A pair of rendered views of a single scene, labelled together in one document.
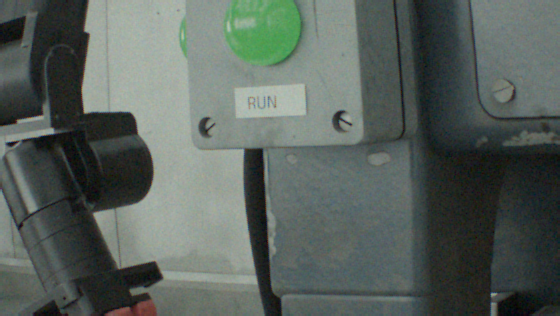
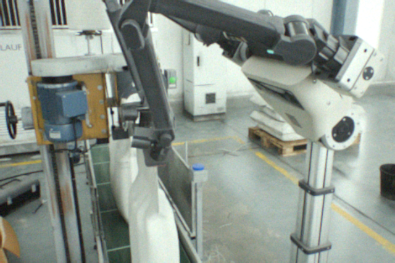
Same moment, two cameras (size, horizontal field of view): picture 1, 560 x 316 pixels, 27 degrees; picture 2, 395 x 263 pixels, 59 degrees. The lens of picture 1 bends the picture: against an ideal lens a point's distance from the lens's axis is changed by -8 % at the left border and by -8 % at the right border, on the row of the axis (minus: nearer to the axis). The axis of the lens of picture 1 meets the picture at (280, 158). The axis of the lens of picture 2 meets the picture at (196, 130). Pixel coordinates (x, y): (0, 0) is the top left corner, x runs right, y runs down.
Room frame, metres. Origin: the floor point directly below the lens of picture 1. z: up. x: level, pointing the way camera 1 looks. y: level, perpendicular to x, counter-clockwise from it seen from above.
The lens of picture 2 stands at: (1.76, 1.16, 1.57)
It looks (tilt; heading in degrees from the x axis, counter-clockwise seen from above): 18 degrees down; 218
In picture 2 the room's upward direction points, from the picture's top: 1 degrees counter-clockwise
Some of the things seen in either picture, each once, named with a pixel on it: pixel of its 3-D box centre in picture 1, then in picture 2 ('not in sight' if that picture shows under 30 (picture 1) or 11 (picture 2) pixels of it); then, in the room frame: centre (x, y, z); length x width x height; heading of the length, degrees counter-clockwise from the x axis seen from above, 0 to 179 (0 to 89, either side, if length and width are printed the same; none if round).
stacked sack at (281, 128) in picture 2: not in sight; (294, 123); (-2.25, -0.44, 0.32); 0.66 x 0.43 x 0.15; 149
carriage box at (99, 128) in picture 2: not in sight; (69, 104); (0.84, -0.34, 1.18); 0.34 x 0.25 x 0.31; 148
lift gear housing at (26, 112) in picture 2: not in sight; (28, 118); (1.01, -0.42, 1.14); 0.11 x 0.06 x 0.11; 58
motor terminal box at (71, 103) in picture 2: not in sight; (72, 105); (1.01, -0.05, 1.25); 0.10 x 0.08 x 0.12; 173
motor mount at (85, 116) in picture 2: not in sight; (81, 99); (0.89, -0.16, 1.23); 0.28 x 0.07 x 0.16; 58
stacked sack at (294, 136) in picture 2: not in sight; (281, 128); (-2.30, -0.63, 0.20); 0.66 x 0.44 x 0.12; 58
